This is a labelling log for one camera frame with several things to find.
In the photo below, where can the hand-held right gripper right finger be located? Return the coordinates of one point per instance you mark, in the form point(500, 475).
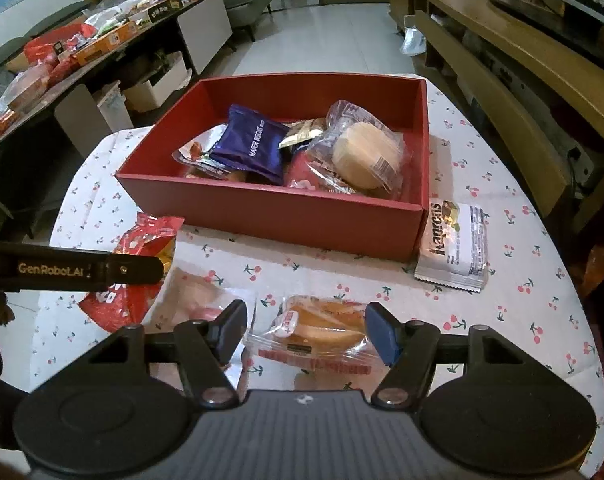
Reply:
point(381, 332)

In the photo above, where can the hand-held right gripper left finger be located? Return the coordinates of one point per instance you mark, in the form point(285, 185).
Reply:
point(232, 330)

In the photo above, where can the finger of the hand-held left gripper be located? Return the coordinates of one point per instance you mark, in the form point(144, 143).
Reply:
point(132, 270)

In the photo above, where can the clear bread packet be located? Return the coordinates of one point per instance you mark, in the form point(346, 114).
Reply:
point(322, 320)

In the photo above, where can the red cardboard box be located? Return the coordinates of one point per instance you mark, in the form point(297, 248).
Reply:
point(282, 215)

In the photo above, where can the purple wafer packet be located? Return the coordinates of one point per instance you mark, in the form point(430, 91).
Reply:
point(252, 145)

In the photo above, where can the round cake packet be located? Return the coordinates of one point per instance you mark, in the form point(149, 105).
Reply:
point(362, 152)

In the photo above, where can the pink translucent packet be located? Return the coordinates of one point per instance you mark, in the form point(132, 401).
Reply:
point(197, 290)

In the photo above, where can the white wafer packet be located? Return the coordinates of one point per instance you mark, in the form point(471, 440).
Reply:
point(456, 250)

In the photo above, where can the white snack packet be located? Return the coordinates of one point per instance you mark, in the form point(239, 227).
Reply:
point(209, 140)

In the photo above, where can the white storage bin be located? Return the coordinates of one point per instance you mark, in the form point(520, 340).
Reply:
point(114, 110)

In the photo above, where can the orange red snack packet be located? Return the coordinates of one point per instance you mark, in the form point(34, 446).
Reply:
point(302, 172)

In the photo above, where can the open cardboard box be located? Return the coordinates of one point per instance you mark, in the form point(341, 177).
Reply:
point(152, 92)

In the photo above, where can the bag of red apples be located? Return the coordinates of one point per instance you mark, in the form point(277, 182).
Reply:
point(27, 85)

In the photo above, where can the gold snack packet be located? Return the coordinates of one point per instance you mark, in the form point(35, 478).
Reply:
point(302, 132)

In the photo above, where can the green sofa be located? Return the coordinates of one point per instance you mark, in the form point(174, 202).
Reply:
point(12, 55)

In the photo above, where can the red plastic bag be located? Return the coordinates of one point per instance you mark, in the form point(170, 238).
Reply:
point(42, 50)

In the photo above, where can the orange flat box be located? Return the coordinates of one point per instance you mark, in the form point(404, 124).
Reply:
point(104, 42)

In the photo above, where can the dark coffee table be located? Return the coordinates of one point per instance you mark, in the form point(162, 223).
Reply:
point(207, 30)

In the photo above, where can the crumpled clear plastic bag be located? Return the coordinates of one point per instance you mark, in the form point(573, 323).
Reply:
point(112, 10)

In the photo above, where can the black flat box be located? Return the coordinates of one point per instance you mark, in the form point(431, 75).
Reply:
point(157, 10)

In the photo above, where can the grey sofa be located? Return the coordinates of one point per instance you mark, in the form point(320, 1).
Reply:
point(247, 5)

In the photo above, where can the wooden tv cabinet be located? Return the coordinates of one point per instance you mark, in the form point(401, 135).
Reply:
point(531, 60)

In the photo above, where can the black television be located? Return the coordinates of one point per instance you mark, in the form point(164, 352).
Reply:
point(581, 25)

